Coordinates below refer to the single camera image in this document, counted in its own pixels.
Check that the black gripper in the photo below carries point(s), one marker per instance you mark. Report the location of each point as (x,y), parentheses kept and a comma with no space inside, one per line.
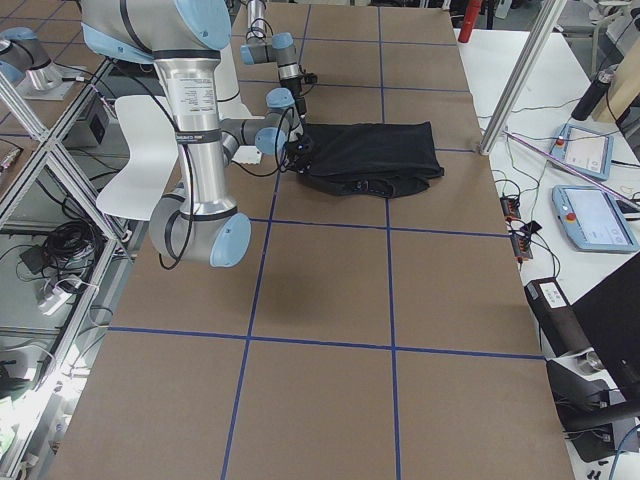
(301,106)
(296,156)

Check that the metal reacher grabber tool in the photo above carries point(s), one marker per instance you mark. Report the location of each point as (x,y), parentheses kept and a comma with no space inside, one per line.
(573,171)

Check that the red cylinder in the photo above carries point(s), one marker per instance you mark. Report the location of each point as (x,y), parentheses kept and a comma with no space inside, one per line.
(471,14)

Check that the orange connector board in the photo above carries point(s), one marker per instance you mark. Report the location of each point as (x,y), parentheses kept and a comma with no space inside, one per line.
(510,207)

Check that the black graphic t-shirt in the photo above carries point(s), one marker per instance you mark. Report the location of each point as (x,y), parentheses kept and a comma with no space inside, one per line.
(381,160)

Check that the aluminium frame post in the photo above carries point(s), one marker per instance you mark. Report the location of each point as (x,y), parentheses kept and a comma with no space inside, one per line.
(533,46)

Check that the near teach pendant tablet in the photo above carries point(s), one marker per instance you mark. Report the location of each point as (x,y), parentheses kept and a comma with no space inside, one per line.
(592,220)

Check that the far teach pendant tablet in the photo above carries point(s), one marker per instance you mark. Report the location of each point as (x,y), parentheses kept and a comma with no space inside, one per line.
(587,151)

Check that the black monitor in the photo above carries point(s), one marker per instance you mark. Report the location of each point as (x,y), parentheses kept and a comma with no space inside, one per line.
(609,317)

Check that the teach pendant tablet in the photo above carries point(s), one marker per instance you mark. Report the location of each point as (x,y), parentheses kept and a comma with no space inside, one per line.
(587,151)
(592,220)

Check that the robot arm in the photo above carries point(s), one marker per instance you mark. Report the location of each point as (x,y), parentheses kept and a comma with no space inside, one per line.
(263,46)
(188,43)

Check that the black water bottle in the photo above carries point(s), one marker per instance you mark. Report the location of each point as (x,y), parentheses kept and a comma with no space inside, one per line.
(593,95)

